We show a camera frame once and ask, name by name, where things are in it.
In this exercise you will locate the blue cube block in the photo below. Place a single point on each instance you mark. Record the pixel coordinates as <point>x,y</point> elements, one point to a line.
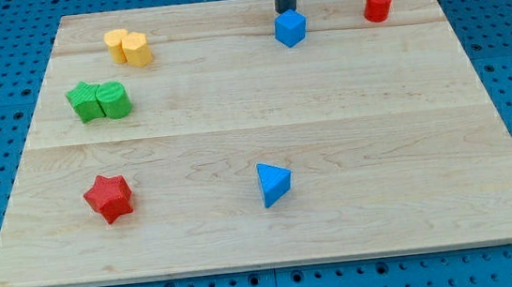
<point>290,28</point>

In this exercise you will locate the blue triangle block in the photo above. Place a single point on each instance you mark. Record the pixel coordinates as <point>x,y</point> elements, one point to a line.
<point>274,182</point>

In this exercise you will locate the red cylinder block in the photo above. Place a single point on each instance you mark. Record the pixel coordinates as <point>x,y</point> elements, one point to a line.
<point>377,10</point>

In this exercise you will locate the yellow hexagon block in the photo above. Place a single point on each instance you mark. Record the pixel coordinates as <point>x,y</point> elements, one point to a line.
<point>136,49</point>

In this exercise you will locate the yellow pentagon block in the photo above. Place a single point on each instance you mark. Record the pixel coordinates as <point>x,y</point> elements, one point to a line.
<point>113,41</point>

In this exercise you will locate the wooden board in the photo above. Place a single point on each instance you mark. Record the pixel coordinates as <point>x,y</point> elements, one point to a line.
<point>393,142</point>

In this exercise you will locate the green cylinder block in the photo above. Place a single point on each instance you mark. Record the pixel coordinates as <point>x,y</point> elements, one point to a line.
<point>113,99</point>

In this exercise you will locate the green star block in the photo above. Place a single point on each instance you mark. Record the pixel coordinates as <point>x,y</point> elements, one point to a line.
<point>82,99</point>

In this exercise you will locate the red star block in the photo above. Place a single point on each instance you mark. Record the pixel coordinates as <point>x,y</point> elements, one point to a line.
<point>110,197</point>

